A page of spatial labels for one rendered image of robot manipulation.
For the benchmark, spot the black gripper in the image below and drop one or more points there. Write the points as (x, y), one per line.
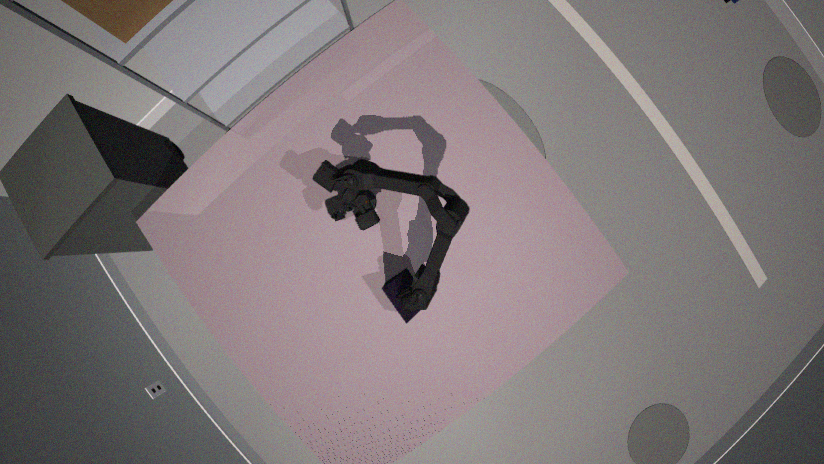
(365, 216)

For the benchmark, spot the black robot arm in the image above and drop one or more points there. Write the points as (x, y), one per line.
(364, 175)

